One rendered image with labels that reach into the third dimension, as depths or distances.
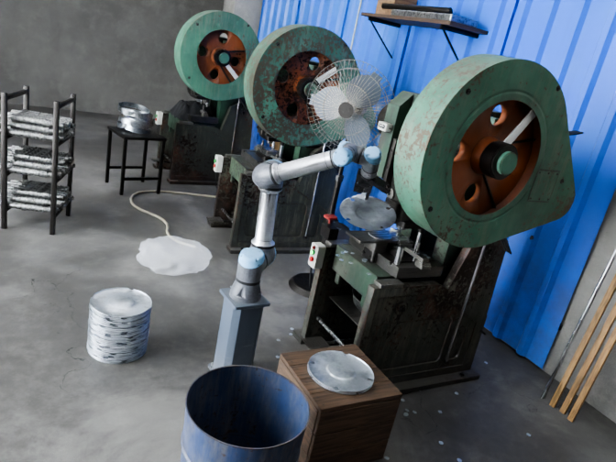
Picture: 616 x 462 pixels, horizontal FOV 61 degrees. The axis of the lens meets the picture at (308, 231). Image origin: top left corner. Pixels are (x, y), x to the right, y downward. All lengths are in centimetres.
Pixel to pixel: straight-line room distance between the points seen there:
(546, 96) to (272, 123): 191
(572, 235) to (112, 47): 700
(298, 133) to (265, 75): 48
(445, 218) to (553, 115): 66
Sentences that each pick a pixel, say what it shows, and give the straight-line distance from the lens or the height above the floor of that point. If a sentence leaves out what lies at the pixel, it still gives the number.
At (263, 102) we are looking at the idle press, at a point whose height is 120.
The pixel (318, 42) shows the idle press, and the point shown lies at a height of 164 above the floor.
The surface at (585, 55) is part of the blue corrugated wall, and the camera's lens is 363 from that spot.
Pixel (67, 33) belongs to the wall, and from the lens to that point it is 866.
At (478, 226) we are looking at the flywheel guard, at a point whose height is 102.
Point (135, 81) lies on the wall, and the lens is 885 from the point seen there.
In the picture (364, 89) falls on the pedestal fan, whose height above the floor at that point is 144.
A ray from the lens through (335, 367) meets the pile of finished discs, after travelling 235.
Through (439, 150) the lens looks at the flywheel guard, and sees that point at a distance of 215.
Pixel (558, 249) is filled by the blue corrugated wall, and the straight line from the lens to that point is 354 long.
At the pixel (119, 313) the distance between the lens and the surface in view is 271.
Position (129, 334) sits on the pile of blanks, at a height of 17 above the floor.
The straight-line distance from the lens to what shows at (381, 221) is 272.
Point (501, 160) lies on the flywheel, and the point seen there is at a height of 134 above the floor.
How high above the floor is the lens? 164
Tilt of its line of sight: 19 degrees down
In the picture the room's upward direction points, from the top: 12 degrees clockwise
